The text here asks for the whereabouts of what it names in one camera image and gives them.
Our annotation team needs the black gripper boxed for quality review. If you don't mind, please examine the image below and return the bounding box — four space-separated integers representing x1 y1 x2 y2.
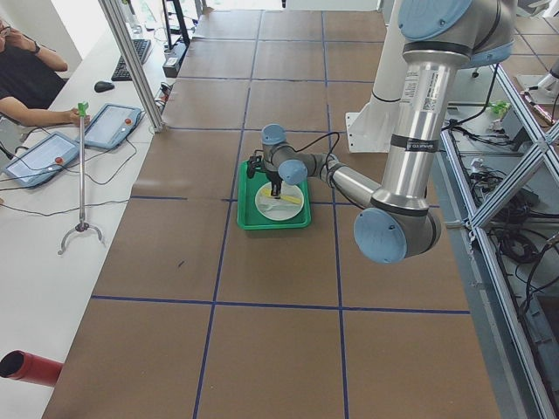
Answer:
266 171 282 199

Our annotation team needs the yellow plastic spoon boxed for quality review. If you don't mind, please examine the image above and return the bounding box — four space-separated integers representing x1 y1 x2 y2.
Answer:
261 189 303 205

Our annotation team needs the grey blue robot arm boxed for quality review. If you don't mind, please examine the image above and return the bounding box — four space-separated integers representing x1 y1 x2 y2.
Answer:
261 1 516 264

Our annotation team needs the white round plate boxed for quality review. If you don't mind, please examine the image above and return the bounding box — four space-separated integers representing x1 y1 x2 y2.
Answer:
254 182 306 221

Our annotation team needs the green plastic tray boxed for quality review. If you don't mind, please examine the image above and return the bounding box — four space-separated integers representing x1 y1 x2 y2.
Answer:
237 161 312 230

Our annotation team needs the blue teach pendant far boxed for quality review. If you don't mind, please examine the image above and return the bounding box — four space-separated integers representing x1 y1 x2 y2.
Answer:
85 103 141 150

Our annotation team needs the blue teach pendant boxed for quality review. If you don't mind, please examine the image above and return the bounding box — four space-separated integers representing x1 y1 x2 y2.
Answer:
2 132 79 188
85 103 141 150

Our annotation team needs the silver reacher grabber tool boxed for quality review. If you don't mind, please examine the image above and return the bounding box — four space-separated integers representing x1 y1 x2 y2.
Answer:
58 102 104 256

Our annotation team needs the black keyboard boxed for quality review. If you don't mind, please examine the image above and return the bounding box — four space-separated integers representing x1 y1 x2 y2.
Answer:
110 38 154 83

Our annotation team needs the black computer mouse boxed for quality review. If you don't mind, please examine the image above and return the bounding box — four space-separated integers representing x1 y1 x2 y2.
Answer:
93 80 114 93

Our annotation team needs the blue teach pendant near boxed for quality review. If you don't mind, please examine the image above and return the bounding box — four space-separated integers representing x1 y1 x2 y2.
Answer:
2 132 79 188

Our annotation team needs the person in black shirt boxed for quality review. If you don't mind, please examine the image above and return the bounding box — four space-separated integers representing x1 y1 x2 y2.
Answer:
1 21 80 127

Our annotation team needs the red cylinder tube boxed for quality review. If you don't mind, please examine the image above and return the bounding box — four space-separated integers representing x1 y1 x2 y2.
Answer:
1 350 63 388

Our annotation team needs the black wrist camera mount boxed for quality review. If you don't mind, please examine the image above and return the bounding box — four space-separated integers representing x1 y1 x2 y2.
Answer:
246 154 266 179

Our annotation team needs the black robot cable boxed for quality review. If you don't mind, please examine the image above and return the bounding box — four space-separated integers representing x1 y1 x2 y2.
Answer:
294 131 342 175

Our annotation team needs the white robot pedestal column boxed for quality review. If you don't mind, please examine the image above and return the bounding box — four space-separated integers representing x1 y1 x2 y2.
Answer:
346 1 407 153

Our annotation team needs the aluminium frame post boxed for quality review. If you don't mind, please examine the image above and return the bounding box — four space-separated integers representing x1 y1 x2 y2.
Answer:
98 0 164 133

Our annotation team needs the aluminium side frame rail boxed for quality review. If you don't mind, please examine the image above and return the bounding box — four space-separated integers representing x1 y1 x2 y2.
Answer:
437 53 558 418

